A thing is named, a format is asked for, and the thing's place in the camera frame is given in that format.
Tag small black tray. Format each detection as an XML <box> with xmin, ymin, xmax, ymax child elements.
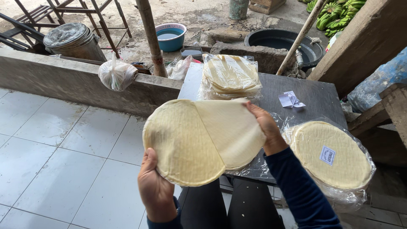
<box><xmin>180</xmin><ymin>46</ymin><xmax>204</xmax><ymax>61</ymax></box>

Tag rough wooden bench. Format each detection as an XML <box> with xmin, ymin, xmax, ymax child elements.
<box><xmin>346</xmin><ymin>83</ymin><xmax>407</xmax><ymax>150</ymax></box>

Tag wooden crate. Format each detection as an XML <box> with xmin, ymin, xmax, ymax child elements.
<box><xmin>248</xmin><ymin>0</ymin><xmax>287</xmax><ymax>15</ymax></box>

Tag blue plastic sack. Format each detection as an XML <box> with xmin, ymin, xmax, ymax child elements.
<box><xmin>347</xmin><ymin>47</ymin><xmax>407</xmax><ymax>114</ymax></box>

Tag unlabelled bagged round wrappers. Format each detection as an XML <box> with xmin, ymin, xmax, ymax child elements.
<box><xmin>198</xmin><ymin>53</ymin><xmax>263</xmax><ymax>101</ymax></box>

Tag white plastic container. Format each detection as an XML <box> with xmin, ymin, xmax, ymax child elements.
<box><xmin>326</xmin><ymin>31</ymin><xmax>343</xmax><ymax>52</ymax></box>

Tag metal drum with lid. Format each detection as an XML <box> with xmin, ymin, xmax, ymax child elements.
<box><xmin>43</xmin><ymin>22</ymin><xmax>107</xmax><ymax>63</ymax></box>

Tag single thin round wrapper sheet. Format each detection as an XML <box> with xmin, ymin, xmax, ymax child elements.
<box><xmin>194</xmin><ymin>98</ymin><xmax>267</xmax><ymax>170</ymax></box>

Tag slanted wooden pole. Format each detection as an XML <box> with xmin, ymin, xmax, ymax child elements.
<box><xmin>276</xmin><ymin>0</ymin><xmax>328</xmax><ymax>76</ymax></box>

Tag crumpled clear plastic bag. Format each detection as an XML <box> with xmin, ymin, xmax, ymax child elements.
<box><xmin>166</xmin><ymin>55</ymin><xmax>203</xmax><ymax>81</ymax></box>

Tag person's right hand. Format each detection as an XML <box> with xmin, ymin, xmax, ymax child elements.
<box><xmin>243</xmin><ymin>101</ymin><xmax>289</xmax><ymax>156</ymax></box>

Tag tied white plastic bag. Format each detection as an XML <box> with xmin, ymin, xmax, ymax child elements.
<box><xmin>98</xmin><ymin>52</ymin><xmax>139</xmax><ymax>92</ymax></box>

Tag labelled bagged round wrappers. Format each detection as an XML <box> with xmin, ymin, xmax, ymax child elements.
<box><xmin>282</xmin><ymin>118</ymin><xmax>376</xmax><ymax>205</ymax></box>

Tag person's black trousers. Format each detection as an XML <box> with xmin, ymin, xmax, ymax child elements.
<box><xmin>177</xmin><ymin>177</ymin><xmax>286</xmax><ymax>229</ymax></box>

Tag bunches of green bananas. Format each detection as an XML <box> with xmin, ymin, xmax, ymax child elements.
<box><xmin>299</xmin><ymin>0</ymin><xmax>367</xmax><ymax>38</ymax></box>

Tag large black basin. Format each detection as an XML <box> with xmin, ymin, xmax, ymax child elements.
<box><xmin>244</xmin><ymin>28</ymin><xmax>326</xmax><ymax>70</ymax></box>

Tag grey stone block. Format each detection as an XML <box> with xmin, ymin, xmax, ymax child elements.
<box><xmin>210</xmin><ymin>41</ymin><xmax>298</xmax><ymax>75</ymax></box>

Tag empty clear plastic bag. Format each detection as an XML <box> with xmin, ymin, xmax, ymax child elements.
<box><xmin>225</xmin><ymin>112</ymin><xmax>298</xmax><ymax>179</ymax></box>

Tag thick bamboo post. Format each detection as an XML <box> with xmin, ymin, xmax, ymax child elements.
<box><xmin>135</xmin><ymin>0</ymin><xmax>168</xmax><ymax>78</ymax></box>

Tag green cylindrical post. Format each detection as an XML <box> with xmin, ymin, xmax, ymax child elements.
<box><xmin>229</xmin><ymin>0</ymin><xmax>250</xmax><ymax>20</ymax></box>

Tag white paper labels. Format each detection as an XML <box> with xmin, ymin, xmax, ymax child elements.
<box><xmin>278</xmin><ymin>91</ymin><xmax>306</xmax><ymax>109</ymax></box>

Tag person's left hand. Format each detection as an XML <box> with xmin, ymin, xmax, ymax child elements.
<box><xmin>138</xmin><ymin>148</ymin><xmax>177</xmax><ymax>223</ymax></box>

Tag stack of bare round wrappers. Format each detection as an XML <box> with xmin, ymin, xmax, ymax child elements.
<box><xmin>142</xmin><ymin>99</ymin><xmax>226</xmax><ymax>187</ymax></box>

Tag dark grey table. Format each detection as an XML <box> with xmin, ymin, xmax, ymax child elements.
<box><xmin>177</xmin><ymin>62</ymin><xmax>348</xmax><ymax>186</ymax></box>

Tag blue plastic basin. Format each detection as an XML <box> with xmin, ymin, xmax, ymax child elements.
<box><xmin>155</xmin><ymin>23</ymin><xmax>187</xmax><ymax>53</ymax></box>

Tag large wooden beam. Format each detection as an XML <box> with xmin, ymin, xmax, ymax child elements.
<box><xmin>307</xmin><ymin>0</ymin><xmax>407</xmax><ymax>98</ymax></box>

